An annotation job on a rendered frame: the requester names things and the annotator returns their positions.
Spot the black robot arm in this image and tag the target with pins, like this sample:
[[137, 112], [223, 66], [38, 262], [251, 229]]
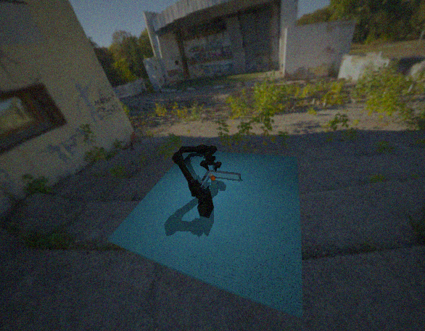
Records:
[[194, 185]]

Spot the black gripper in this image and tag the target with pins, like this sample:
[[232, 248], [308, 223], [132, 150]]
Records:
[[210, 162]]

